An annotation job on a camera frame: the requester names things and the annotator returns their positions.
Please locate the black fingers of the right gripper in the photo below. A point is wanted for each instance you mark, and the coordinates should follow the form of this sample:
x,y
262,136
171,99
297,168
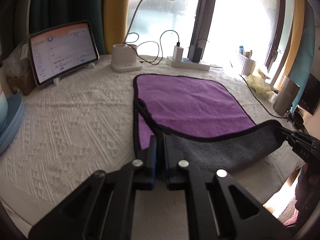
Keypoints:
x,y
303,145

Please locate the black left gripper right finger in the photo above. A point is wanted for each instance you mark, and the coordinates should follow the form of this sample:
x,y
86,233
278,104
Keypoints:
x,y
218,207

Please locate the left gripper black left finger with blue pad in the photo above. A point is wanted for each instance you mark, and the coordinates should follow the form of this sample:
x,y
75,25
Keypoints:
x,y
102,206

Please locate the purple and grey towel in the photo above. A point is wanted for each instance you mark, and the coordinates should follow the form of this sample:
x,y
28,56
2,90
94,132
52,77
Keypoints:
x,y
202,120

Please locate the silver metal cylinder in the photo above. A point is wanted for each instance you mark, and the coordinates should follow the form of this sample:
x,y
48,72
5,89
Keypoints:
x,y
288,92

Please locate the teal curtain right side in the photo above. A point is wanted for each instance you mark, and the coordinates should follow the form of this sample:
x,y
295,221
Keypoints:
x,y
301,68

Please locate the yellow plastic bag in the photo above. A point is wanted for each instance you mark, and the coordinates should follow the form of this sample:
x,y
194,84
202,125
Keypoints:
x,y
259,85

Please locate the white textured tablecloth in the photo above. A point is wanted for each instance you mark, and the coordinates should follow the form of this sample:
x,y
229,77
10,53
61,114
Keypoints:
x,y
86,124

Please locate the white woven basket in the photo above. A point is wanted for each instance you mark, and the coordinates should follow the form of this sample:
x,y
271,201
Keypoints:
x,y
246,66

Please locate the white tablet stand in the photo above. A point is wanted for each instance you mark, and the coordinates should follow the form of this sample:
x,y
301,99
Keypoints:
x,y
57,80

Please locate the light blue round tray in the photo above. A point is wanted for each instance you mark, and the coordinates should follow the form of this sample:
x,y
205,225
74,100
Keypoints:
x,y
13,120

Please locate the pink blue gradient tumbler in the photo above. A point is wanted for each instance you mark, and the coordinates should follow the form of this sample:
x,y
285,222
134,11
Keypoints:
x,y
3,110

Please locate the black power adapter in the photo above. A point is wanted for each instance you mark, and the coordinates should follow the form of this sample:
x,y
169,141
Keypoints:
x,y
195,53

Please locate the white power strip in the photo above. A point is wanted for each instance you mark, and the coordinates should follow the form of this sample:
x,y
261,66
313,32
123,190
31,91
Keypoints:
x,y
186,64

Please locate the brown cardboard box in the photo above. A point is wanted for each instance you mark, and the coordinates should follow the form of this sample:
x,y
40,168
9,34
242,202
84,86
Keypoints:
x,y
23,85

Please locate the white desk lamp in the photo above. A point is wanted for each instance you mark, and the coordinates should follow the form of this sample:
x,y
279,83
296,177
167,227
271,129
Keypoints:
x,y
125,56

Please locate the white usb charger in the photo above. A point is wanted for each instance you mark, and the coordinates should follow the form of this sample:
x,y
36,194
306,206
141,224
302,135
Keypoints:
x,y
178,53

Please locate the tablet with lit screen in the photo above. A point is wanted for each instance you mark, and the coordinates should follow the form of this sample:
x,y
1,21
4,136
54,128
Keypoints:
x,y
60,50

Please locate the dark green curtain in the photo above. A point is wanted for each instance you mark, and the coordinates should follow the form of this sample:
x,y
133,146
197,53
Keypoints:
x,y
45,14

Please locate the yellow curtain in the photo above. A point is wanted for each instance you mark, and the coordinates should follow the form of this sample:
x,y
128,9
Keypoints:
x,y
114,14

